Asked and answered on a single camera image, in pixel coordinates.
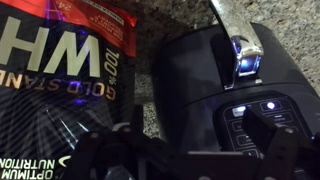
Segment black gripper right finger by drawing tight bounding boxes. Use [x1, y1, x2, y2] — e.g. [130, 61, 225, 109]
[241, 106, 320, 180]

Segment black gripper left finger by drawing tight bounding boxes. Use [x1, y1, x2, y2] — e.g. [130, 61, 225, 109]
[59, 104, 188, 180]

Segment black air fryer body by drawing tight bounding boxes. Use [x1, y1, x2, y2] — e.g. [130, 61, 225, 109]
[156, 89, 320, 180]

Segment black red whey protein bag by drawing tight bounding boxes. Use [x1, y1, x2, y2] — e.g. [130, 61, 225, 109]
[0, 0, 138, 180]

